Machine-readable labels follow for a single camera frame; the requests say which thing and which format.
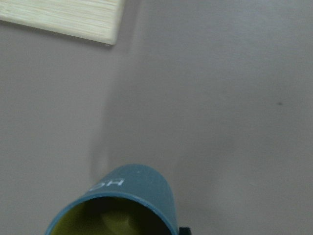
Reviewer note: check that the dark teal mug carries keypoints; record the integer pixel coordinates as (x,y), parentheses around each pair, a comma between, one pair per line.
(133,199)

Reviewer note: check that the bamboo cutting board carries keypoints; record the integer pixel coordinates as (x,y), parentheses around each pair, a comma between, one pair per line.
(96,20)

